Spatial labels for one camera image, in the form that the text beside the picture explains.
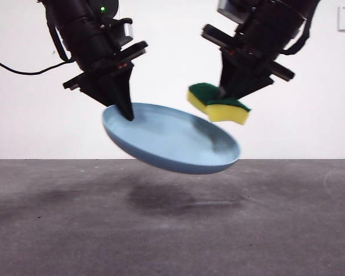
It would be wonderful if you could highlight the yellow sponge with green pad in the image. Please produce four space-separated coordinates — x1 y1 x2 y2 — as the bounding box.
186 82 252 126

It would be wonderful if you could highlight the light blue round plate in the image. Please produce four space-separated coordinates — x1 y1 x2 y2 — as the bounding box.
101 102 242 175

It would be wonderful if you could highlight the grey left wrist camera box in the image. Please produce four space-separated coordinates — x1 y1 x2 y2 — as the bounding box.
121 22 133 41

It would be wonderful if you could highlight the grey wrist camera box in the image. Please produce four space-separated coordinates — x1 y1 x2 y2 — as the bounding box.
121 22 133 41
217 0 250 24

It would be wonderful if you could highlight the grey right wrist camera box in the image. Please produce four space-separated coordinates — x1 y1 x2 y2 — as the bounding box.
217 0 250 24

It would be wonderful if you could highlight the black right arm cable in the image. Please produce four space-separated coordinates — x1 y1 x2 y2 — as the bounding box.
281 14 312 56

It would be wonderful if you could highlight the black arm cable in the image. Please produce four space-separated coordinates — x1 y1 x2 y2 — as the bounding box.
281 14 312 56
0 53 75 76

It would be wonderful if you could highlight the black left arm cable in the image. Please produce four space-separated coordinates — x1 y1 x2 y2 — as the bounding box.
0 53 75 76

